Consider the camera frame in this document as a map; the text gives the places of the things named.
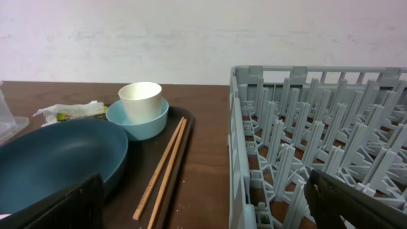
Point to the wooden chopstick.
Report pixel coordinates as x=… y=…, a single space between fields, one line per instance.
x=156 y=173
x=167 y=173

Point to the crumpled plastic snack wrapper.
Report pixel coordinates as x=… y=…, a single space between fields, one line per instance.
x=62 y=112

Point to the dark brown serving tray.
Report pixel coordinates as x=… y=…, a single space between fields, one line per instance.
x=142 y=159

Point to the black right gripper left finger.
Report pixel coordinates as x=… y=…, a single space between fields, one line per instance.
x=78 y=206

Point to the light blue bowl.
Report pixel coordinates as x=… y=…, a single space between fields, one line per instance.
x=116 y=114

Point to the right wooden chopstick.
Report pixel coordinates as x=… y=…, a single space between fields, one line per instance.
x=167 y=173

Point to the pink cup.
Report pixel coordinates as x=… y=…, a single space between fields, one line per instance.
x=4 y=216

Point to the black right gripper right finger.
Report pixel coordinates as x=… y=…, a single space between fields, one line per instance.
x=331 y=202

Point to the dark blue plate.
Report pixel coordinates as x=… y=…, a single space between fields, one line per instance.
x=49 y=159

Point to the grey dishwasher rack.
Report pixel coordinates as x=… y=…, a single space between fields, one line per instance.
x=285 y=121

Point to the clear plastic bin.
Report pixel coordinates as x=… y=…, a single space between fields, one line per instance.
x=10 y=125

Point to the left wooden chopstick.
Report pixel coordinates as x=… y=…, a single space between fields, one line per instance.
x=156 y=173

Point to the cream white cup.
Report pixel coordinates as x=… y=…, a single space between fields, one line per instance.
x=142 y=101

